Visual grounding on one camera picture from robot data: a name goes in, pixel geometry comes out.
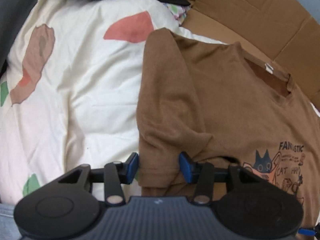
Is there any cream bear print bedsheet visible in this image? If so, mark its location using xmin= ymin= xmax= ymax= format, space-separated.
xmin=1 ymin=0 xmax=212 ymax=205

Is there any brown cardboard sheet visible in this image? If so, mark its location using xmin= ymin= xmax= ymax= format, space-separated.
xmin=183 ymin=0 xmax=319 ymax=106

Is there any floral folded cloth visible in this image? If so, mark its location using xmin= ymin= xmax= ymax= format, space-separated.
xmin=163 ymin=3 xmax=191 ymax=25

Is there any dark grey pillow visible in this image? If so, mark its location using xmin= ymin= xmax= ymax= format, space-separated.
xmin=1 ymin=0 xmax=38 ymax=74

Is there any blue denim garment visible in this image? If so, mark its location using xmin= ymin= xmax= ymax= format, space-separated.
xmin=0 ymin=203 xmax=21 ymax=240

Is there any brown printed t-shirt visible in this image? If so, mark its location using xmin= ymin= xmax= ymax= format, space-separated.
xmin=136 ymin=29 xmax=319 ymax=228

